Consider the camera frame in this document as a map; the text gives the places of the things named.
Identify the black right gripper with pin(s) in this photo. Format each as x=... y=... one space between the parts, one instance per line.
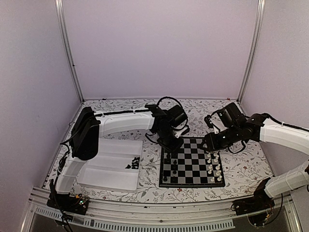
x=212 y=145

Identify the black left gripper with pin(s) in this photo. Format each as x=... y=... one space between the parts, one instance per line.
x=174 y=148

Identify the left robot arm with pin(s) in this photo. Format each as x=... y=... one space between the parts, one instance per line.
x=89 y=128

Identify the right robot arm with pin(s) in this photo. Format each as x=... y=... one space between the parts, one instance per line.
x=265 y=129

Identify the white chess piece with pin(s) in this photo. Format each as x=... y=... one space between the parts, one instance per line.
x=216 y=156
x=209 y=158

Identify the pile of black chess pieces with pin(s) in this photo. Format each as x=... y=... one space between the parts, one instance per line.
x=135 y=163

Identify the black and silver chessboard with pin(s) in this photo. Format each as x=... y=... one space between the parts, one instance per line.
x=193 y=170

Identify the floral patterned table mat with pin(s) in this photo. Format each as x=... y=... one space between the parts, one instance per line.
x=242 y=171

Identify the white plastic tray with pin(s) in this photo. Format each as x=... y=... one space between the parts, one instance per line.
x=107 y=170

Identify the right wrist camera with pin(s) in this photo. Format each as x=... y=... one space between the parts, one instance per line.
x=210 y=124

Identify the aluminium front rail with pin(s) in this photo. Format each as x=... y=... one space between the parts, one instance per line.
x=189 y=210

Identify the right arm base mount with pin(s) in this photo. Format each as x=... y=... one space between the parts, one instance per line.
x=252 y=205

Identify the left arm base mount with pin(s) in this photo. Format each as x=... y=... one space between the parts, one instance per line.
x=77 y=204

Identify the aluminium frame post right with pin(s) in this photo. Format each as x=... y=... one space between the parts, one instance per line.
x=253 y=48

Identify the aluminium frame post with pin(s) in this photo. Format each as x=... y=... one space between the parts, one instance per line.
x=65 y=38
x=253 y=48

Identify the aluminium frame post left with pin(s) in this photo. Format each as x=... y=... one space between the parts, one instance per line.
x=65 y=38

